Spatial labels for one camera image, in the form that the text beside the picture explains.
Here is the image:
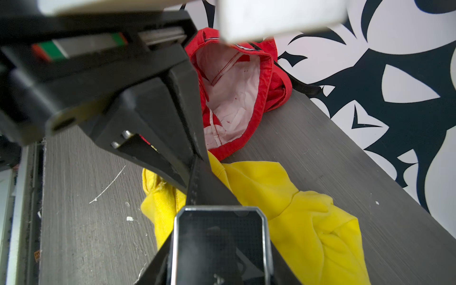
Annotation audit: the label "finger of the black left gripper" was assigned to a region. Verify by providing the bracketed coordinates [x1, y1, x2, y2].
[80, 58, 207, 166]
[92, 131, 189, 194]

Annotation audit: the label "yellow trousers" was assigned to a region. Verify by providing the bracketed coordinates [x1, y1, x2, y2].
[141, 155, 370, 285]

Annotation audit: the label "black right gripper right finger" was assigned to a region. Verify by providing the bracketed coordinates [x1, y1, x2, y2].
[271, 243, 301, 285]

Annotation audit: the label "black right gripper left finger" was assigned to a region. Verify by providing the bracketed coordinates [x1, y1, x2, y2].
[135, 233, 173, 285]

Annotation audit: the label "red trousers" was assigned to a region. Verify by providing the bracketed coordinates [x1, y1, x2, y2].
[185, 28, 292, 160]

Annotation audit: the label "black belt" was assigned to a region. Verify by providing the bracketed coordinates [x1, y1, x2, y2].
[167, 154, 275, 285]
[275, 62, 323, 97]

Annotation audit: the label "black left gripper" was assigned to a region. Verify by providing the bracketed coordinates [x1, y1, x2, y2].
[1, 10, 197, 146]

